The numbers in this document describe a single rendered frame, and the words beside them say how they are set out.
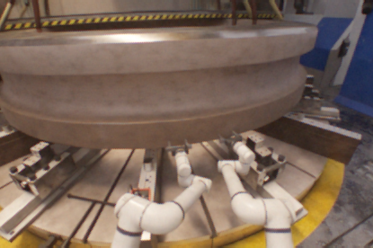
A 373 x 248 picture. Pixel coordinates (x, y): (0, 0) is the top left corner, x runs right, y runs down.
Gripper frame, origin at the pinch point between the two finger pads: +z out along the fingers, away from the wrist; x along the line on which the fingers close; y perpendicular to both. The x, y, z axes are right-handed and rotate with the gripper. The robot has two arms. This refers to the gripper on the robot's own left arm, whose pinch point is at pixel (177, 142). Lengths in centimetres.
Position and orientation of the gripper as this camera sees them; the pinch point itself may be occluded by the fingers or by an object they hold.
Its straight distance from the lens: 157.2
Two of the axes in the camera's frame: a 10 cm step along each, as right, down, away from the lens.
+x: -9.8, 1.0, -1.5
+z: -1.8, -4.9, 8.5
